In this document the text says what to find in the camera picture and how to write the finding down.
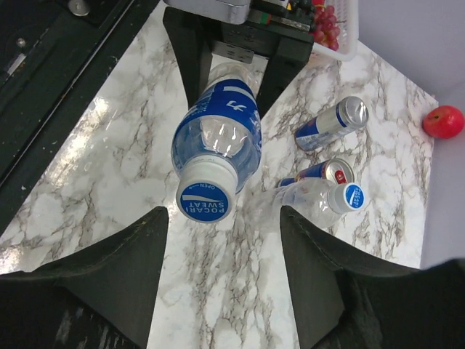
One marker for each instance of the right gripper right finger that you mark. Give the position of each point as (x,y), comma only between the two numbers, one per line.
(343,297)

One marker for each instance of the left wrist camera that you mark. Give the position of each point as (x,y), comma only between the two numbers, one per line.
(227,11)

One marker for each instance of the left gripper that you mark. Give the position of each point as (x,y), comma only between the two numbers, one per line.
(194,38)

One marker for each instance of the clear unlabelled plastic bottle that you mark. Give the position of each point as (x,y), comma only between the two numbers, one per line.
(309,198)

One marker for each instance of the upside-down energy drink can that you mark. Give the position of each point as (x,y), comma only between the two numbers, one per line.
(346,116)

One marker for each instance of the red grape bunch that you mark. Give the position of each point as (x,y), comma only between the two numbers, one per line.
(327,31)

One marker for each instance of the upright energy drink can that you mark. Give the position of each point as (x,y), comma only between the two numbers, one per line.
(335,170)

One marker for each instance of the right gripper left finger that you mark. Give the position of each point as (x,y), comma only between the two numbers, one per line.
(100,297)

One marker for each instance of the white fruit basket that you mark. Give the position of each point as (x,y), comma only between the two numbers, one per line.
(346,12)

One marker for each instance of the black mounting rail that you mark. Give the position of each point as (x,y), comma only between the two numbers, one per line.
(55,55)

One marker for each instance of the red apple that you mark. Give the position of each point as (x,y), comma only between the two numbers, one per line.
(443,122)

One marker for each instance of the blue labelled plastic bottle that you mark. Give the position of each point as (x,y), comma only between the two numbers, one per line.
(224,121)

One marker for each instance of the blue bottle cap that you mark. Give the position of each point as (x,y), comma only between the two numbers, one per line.
(207,189)
(346,197)

